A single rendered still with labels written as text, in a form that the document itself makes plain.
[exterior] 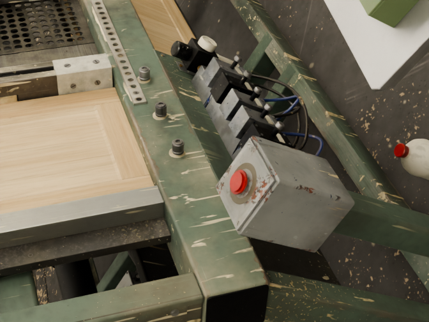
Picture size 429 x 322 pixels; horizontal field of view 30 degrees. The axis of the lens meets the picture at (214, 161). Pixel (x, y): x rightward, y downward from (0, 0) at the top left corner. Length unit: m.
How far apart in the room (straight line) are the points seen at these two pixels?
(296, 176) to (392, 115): 1.16
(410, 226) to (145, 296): 0.49
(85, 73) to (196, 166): 0.39
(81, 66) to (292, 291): 0.72
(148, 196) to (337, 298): 0.40
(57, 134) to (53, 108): 0.09
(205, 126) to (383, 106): 0.85
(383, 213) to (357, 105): 1.10
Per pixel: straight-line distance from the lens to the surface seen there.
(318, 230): 1.34
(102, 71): 1.83
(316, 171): 1.33
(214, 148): 1.65
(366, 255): 2.35
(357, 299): 1.58
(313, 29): 2.80
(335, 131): 2.29
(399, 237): 1.50
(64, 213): 1.51
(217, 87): 1.73
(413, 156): 2.08
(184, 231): 1.45
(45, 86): 1.83
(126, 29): 2.01
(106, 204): 1.52
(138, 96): 1.76
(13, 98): 1.83
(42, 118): 1.78
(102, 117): 1.77
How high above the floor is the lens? 1.68
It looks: 34 degrees down
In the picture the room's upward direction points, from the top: 73 degrees counter-clockwise
